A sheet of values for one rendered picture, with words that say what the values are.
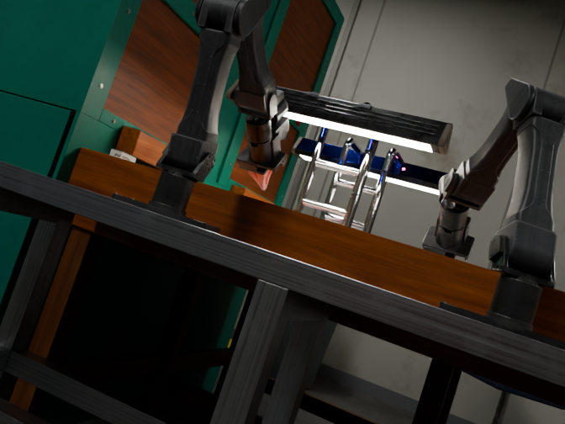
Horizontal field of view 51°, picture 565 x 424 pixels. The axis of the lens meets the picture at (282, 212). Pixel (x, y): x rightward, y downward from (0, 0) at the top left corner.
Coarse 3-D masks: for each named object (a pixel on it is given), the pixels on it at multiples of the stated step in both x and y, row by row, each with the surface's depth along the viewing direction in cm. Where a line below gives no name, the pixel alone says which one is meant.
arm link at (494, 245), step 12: (492, 240) 91; (504, 240) 89; (492, 252) 90; (504, 252) 87; (492, 264) 90; (504, 264) 86; (552, 264) 88; (528, 276) 86; (552, 276) 87; (552, 288) 86
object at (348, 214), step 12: (312, 96) 160; (324, 132) 175; (324, 144) 175; (372, 144) 169; (312, 156) 175; (372, 156) 169; (312, 168) 174; (336, 168) 172; (348, 168) 171; (360, 168) 169; (312, 180) 175; (360, 180) 168; (300, 192) 174; (360, 192) 169; (300, 204) 173; (312, 204) 172; (324, 204) 171; (348, 204) 168; (348, 216) 168
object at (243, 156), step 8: (248, 144) 136; (264, 144) 134; (248, 152) 141; (256, 152) 136; (264, 152) 136; (280, 152) 140; (240, 160) 139; (248, 160) 139; (256, 160) 137; (264, 160) 137; (272, 160) 138; (280, 160) 138; (264, 168) 138; (272, 168) 136
